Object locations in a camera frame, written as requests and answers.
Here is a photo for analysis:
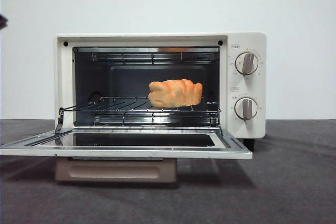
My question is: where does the orange-brown bread loaf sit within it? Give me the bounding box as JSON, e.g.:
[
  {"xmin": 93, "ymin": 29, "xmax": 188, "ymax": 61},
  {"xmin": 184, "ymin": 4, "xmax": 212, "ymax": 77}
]
[{"xmin": 148, "ymin": 79, "xmax": 204, "ymax": 109}]

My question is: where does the glass oven door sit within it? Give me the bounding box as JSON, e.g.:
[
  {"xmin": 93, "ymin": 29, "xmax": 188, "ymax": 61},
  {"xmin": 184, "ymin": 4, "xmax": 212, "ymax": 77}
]
[{"xmin": 0, "ymin": 126, "xmax": 253, "ymax": 183}]

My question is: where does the cream Toshiba toaster oven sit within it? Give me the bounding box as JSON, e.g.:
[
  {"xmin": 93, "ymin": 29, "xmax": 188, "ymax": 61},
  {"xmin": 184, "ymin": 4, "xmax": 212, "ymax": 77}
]
[{"xmin": 54, "ymin": 31, "xmax": 267, "ymax": 152}]

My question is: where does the cream timer knob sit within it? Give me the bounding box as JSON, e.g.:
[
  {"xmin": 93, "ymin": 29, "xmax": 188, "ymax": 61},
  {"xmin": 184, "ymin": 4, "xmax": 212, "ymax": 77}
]
[{"xmin": 234, "ymin": 97, "xmax": 258, "ymax": 120}]

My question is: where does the cream temperature knob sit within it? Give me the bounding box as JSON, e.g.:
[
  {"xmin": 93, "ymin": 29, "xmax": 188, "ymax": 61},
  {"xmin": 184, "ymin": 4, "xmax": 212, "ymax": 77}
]
[{"xmin": 234, "ymin": 52, "xmax": 259, "ymax": 76}]

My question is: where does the metal wire oven rack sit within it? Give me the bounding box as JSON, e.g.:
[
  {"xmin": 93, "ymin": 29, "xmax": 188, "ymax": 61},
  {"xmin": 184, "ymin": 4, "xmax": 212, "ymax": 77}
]
[{"xmin": 59, "ymin": 95, "xmax": 223, "ymax": 112}]

